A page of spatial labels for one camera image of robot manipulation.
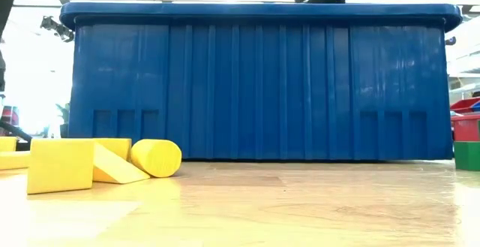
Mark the red tilted tray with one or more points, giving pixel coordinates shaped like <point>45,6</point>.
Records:
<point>465,105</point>

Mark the green spiky plant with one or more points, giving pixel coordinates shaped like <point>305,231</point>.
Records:
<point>63,112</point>

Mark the dark background object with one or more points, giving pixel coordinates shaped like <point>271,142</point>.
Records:
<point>2,70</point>

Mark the green foam cube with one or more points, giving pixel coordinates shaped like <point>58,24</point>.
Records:
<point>467,156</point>

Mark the black ceiling fixture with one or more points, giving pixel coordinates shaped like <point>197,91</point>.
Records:
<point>450,40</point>

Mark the black plant pot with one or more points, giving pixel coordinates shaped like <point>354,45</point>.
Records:
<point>64,130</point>

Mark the large blue plastic bin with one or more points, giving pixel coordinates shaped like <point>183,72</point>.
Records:
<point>262,89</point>

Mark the black slanted bar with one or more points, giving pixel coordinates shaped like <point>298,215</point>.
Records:
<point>15,130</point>

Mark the black ceiling spotlight cluster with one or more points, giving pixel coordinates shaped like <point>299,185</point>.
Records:
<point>58,29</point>

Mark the red background object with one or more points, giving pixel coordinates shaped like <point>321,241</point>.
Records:
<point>10,115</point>

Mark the yellow foam wedge block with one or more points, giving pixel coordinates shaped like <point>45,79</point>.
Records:
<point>112,172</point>

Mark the red plastic bin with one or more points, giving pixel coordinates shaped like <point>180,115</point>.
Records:
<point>467,128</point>

